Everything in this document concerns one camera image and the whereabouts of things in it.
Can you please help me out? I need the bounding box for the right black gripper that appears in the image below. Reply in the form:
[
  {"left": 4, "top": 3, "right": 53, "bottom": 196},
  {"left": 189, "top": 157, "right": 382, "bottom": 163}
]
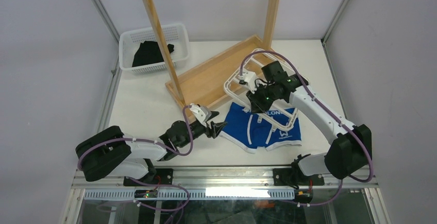
[{"left": 245, "top": 83, "right": 277, "bottom": 114}]

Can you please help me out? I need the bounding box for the blue boxer underwear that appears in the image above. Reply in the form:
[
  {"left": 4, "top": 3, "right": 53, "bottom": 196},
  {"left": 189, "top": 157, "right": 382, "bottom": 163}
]
[{"left": 220, "top": 102, "right": 302, "bottom": 153}]

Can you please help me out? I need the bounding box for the white plastic clip hanger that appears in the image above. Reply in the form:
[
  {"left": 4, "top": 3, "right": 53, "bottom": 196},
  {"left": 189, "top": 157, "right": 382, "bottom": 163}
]
[{"left": 223, "top": 48, "right": 309, "bottom": 131}]

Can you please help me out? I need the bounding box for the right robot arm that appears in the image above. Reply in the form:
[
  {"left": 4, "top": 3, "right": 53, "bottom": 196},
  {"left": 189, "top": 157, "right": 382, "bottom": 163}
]
[{"left": 239, "top": 61, "right": 374, "bottom": 185}]

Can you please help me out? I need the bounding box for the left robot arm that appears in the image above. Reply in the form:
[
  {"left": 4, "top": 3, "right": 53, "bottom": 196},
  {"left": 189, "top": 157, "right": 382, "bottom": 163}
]
[{"left": 75, "top": 107, "right": 228, "bottom": 186}]

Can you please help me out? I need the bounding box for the wooden hanger stand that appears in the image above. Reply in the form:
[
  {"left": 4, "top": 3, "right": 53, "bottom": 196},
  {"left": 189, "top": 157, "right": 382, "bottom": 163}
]
[{"left": 142, "top": 0, "right": 280, "bottom": 109}]

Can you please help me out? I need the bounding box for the black garment in basket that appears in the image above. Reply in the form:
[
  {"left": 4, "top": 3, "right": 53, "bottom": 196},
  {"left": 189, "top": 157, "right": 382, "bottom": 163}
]
[{"left": 132, "top": 41, "right": 164, "bottom": 67}]

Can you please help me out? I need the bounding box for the white perforated plastic basket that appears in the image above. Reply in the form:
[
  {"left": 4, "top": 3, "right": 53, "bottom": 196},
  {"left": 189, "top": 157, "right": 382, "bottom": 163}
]
[{"left": 119, "top": 23, "right": 191, "bottom": 74}]

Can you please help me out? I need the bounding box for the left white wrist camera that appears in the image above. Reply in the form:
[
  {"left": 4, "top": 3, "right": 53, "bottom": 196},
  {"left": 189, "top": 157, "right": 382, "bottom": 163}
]
[{"left": 190, "top": 104, "right": 211, "bottom": 126}]

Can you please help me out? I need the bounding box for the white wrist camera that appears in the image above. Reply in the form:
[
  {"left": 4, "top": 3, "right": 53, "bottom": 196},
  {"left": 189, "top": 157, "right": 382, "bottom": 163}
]
[
  {"left": 238, "top": 70, "right": 257, "bottom": 93},
  {"left": 190, "top": 104, "right": 211, "bottom": 126}
]

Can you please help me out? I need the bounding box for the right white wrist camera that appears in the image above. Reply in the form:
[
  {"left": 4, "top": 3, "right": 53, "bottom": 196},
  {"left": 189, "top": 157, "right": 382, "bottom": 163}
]
[{"left": 238, "top": 70, "right": 257, "bottom": 93}]

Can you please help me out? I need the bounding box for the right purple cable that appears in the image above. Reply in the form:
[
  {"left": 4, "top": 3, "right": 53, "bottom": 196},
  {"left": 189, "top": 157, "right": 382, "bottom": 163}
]
[{"left": 239, "top": 50, "right": 375, "bottom": 206}]

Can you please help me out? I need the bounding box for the purple cable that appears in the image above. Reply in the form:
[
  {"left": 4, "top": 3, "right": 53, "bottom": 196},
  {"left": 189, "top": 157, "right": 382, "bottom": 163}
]
[
  {"left": 239, "top": 50, "right": 375, "bottom": 206},
  {"left": 77, "top": 105, "right": 195, "bottom": 224}
]

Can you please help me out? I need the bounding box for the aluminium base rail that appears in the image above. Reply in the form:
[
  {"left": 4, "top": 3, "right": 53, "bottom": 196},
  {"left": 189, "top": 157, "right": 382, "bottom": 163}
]
[{"left": 71, "top": 165, "right": 380, "bottom": 203}]

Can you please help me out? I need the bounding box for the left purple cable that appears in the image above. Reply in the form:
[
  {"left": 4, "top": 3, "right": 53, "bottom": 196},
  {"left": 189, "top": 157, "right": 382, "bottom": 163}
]
[{"left": 77, "top": 105, "right": 195, "bottom": 224}]

